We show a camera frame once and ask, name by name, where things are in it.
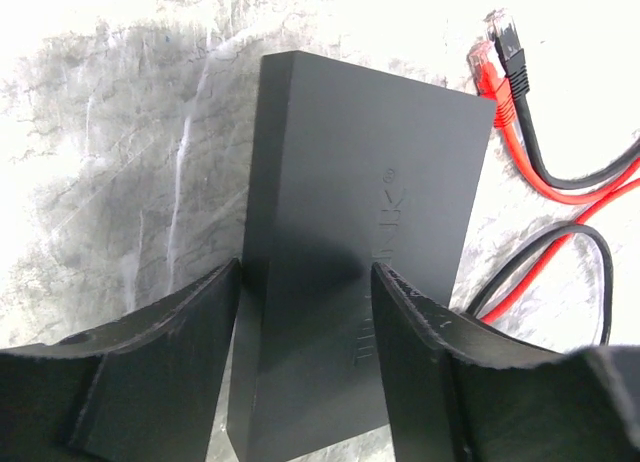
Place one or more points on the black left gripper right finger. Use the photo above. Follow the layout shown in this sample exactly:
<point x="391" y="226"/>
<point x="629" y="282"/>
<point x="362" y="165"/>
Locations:
<point x="458" y="390"/>

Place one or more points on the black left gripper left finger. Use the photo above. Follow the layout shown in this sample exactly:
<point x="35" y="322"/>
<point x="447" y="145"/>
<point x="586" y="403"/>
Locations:
<point x="142" y="388"/>

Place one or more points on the black network switch box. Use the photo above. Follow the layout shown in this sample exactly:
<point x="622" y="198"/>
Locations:
<point x="350" y="167"/>

